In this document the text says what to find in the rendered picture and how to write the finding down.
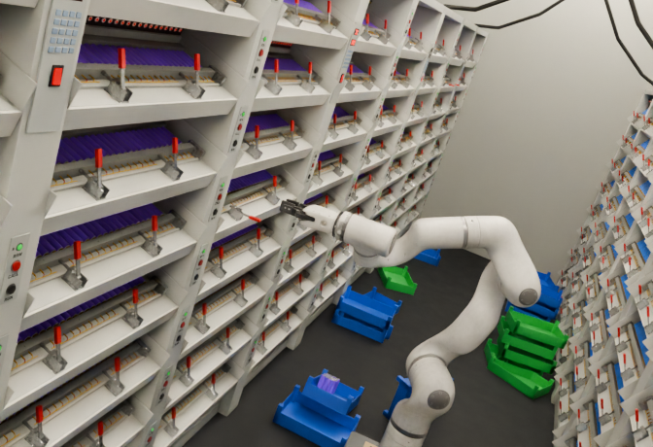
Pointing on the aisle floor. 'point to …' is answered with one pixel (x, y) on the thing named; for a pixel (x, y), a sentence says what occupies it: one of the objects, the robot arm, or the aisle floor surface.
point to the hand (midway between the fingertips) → (290, 206)
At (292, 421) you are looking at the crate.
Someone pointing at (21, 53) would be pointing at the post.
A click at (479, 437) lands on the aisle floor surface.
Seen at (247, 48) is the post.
